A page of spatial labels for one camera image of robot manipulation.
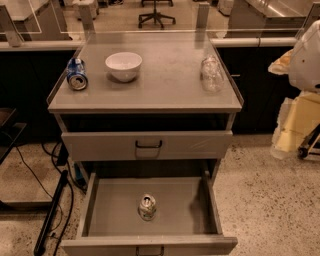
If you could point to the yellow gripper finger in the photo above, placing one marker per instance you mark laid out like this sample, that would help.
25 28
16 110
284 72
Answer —
281 66
297 118

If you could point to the green white 7up can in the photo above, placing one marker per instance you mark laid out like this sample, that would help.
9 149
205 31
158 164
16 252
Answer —
147 207

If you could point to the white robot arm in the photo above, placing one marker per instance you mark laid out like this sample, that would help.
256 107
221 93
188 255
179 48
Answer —
304 73

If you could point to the grey top drawer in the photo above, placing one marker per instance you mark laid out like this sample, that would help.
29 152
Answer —
111 146

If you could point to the grey open middle drawer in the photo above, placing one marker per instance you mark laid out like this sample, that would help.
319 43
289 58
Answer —
162 216

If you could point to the grey drawer cabinet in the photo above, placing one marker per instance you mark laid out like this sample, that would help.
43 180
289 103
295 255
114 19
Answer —
166 95

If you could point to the blue pepsi can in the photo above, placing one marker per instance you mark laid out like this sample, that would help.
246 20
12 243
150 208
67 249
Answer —
76 74

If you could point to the wheeled cart base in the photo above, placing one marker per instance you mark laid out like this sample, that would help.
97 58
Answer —
310 142

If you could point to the clear plastic bottle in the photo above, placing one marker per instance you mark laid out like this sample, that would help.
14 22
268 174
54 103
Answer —
211 74

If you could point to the black office chair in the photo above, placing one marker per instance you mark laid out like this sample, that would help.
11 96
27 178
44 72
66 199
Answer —
155 16

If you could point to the white ceramic bowl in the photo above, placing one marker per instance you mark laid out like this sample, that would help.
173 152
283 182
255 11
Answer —
124 66

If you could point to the black bar on floor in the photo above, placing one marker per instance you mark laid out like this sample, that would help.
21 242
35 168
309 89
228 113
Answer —
40 244

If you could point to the dark side table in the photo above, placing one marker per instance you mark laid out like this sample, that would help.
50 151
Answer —
10 131

